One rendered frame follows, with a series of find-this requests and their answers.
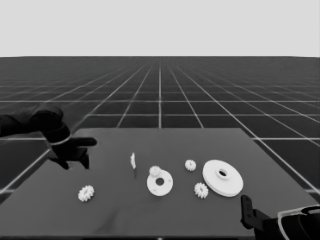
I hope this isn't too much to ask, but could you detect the large thick white disc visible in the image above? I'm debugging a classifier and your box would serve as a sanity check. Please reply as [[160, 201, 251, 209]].
[[202, 159, 245, 198]]

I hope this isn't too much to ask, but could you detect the small white toothed gear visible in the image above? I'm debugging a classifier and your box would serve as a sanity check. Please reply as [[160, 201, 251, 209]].
[[148, 165, 162, 178], [184, 159, 198, 172]]

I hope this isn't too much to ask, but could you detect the white round carrier with pins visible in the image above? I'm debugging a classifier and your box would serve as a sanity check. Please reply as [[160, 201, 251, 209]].
[[146, 169, 175, 197]]

